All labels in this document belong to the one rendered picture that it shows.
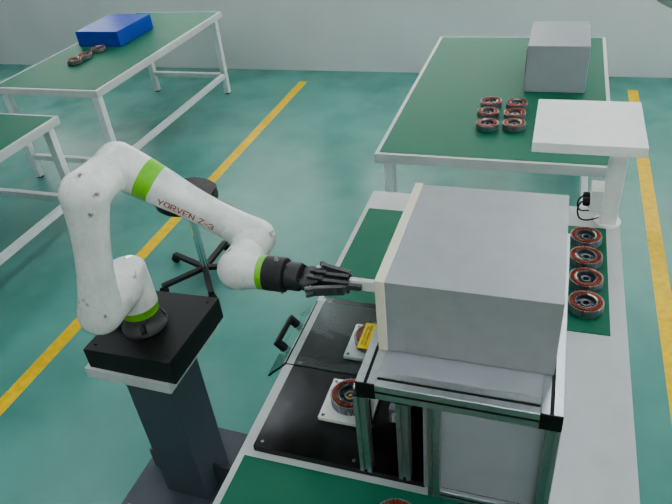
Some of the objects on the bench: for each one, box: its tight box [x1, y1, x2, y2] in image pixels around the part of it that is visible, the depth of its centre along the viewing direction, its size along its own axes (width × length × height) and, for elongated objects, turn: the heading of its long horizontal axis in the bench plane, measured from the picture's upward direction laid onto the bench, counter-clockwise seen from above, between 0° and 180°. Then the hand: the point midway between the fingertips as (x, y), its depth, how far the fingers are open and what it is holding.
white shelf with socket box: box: [532, 99, 649, 229], centre depth 229 cm, size 35×37×46 cm
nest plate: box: [318, 378, 380, 427], centre depth 179 cm, size 15×15×1 cm
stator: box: [330, 379, 371, 416], centre depth 178 cm, size 11×11×4 cm
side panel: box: [427, 408, 561, 504], centre depth 144 cm, size 28×3×32 cm, turn 80°
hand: (363, 284), depth 157 cm, fingers closed
